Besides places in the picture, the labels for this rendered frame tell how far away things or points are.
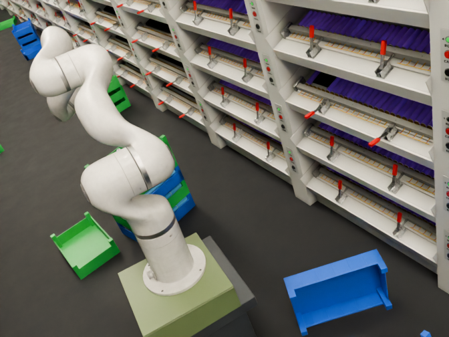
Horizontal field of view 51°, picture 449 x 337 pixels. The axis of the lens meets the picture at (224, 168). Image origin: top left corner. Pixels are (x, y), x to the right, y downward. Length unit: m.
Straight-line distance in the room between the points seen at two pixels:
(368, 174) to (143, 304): 0.82
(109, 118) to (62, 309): 1.06
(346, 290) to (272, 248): 0.38
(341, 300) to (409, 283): 0.23
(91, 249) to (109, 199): 1.13
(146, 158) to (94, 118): 0.19
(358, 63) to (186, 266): 0.74
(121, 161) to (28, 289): 1.25
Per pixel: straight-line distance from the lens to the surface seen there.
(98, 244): 2.27
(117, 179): 1.14
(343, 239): 1.86
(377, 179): 1.59
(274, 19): 1.61
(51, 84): 1.40
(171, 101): 2.89
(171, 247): 1.29
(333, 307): 1.67
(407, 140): 1.40
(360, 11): 1.27
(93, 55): 1.40
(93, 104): 1.28
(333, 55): 1.45
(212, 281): 1.35
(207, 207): 2.17
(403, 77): 1.29
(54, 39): 1.49
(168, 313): 1.33
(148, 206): 1.23
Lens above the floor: 1.36
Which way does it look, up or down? 35 degrees down
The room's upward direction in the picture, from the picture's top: 20 degrees counter-clockwise
